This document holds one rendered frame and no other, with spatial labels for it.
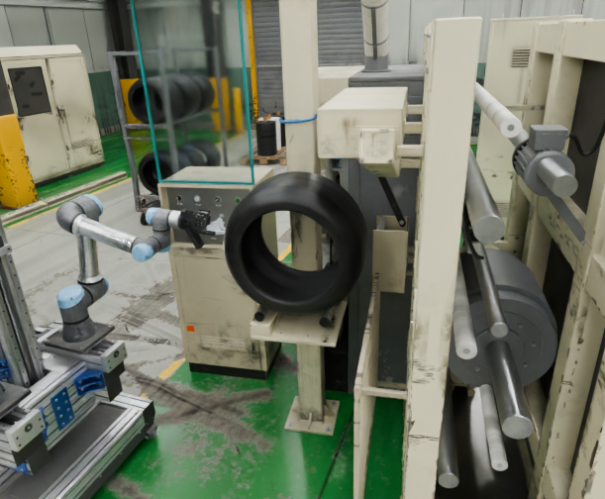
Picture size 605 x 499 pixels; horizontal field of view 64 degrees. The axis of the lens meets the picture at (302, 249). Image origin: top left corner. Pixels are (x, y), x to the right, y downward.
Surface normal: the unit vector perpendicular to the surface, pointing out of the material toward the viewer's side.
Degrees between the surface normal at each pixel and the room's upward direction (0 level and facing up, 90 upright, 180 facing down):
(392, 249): 90
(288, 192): 42
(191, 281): 90
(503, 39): 90
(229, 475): 0
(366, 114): 90
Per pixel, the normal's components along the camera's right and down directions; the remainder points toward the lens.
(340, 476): -0.04, -0.92
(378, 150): -0.22, 0.09
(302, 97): -0.22, 0.40
